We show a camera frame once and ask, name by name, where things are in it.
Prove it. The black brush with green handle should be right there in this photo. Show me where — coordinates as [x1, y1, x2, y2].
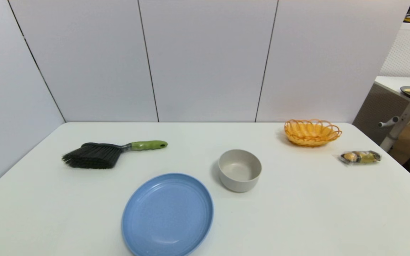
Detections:
[62, 140, 168, 169]

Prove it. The beige round bowl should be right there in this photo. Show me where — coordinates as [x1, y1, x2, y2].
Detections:
[218, 149, 262, 193]

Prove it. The blue round plate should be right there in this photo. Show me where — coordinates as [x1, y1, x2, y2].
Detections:
[121, 173, 214, 256]

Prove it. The orange woven plastic basket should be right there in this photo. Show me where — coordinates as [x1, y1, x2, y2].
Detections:
[284, 119, 343, 147]

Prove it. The clear wrapped snack packet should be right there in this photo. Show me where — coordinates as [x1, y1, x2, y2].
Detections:
[340, 150, 382, 165]

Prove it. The grey perforated panel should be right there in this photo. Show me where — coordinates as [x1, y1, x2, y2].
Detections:
[353, 84, 410, 144]

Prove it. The white side table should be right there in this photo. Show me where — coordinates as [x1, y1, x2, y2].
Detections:
[374, 76, 410, 115]

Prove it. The white table leg with crank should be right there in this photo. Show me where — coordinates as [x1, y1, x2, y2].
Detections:
[378, 103, 410, 153]

